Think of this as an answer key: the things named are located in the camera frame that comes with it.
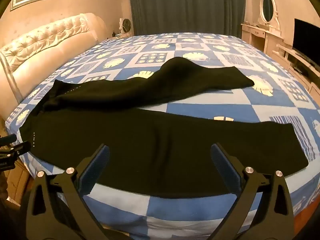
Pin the blue patterned bedsheet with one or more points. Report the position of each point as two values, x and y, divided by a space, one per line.
225 110

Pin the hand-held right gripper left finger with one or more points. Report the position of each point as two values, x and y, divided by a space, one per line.
95 165

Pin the black pants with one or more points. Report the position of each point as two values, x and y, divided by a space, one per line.
150 142

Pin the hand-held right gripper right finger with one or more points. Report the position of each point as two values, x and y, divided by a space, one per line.
225 166

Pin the oval vanity mirror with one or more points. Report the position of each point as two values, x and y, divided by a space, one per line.
268 8

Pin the white vanity desk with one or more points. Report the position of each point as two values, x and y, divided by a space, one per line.
257 36

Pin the small white fan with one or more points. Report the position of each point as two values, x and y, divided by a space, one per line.
125 25

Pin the white television stand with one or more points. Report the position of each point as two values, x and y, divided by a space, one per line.
295 60

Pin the dark green curtain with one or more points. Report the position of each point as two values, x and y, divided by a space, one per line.
185 7

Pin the black television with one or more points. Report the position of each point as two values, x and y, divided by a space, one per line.
306 41

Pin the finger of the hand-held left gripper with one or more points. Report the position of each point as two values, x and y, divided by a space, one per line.
18 148
8 138

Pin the cream tufted headboard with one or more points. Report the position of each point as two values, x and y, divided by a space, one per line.
50 45

